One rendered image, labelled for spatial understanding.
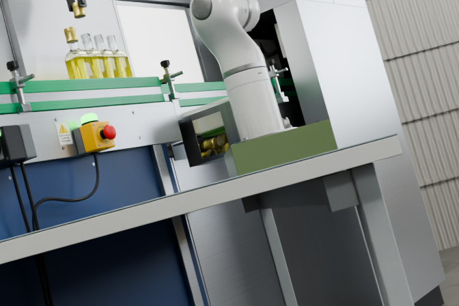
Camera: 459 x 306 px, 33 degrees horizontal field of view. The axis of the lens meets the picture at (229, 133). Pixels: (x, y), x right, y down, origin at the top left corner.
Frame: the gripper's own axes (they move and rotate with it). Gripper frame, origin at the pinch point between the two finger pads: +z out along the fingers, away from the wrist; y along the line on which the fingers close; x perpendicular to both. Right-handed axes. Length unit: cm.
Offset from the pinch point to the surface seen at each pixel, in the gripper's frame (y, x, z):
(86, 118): 20, -30, 40
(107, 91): 13.2, -11.9, 31.9
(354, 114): 24, 122, 50
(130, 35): -12.0, 36.8, 5.1
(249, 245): -14, 78, 89
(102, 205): 13, -25, 63
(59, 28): -12.1, 2.8, 3.7
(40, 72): -12.2, -9.9, 18.2
